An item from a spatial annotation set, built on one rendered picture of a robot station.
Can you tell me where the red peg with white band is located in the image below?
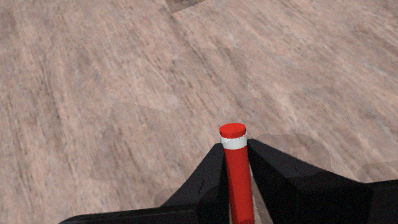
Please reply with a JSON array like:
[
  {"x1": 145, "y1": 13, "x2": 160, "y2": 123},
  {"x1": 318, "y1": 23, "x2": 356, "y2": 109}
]
[{"x1": 219, "y1": 123, "x2": 254, "y2": 224}]

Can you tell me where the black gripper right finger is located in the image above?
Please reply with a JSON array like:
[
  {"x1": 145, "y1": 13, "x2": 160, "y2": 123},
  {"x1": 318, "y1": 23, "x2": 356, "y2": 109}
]
[{"x1": 247, "y1": 139, "x2": 398, "y2": 224}]

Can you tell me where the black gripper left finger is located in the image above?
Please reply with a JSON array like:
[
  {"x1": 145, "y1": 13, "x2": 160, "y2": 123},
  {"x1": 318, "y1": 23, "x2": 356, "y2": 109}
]
[{"x1": 58, "y1": 143, "x2": 230, "y2": 224}]

